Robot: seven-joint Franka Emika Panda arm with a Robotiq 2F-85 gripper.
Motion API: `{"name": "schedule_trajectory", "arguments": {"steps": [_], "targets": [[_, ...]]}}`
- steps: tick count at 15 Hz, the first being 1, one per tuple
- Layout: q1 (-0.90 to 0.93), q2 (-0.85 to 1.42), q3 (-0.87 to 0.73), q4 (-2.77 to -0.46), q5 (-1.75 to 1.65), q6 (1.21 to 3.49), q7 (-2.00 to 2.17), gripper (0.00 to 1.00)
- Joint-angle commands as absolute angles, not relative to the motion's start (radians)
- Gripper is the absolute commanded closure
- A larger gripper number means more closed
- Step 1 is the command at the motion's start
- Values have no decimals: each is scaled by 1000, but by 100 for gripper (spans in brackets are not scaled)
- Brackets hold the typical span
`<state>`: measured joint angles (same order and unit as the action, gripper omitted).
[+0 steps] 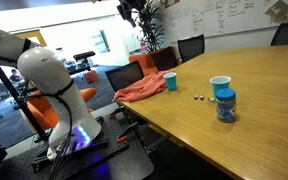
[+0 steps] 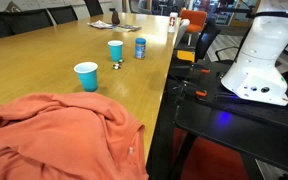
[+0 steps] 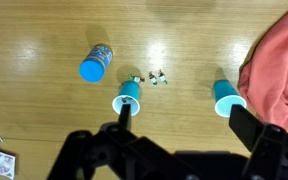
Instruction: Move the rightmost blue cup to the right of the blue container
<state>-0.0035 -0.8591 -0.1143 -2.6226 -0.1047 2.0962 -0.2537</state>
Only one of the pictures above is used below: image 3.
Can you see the small green bottle middle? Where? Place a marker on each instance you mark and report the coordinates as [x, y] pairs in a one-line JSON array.
[[152, 78]]

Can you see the small green bottle left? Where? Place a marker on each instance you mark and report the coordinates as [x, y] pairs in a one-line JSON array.
[[136, 79]]

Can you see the blue lidded cylindrical container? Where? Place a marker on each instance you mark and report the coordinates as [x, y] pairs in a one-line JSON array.
[[93, 67]]

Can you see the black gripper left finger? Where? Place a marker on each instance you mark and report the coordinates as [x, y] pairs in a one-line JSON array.
[[125, 116]]

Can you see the blue plastic cup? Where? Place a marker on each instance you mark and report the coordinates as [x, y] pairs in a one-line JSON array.
[[225, 97], [128, 94]]

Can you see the orange fabric shirt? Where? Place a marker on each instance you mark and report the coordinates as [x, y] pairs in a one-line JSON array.
[[263, 81]]

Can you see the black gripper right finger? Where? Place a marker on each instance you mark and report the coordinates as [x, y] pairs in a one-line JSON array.
[[245, 126]]

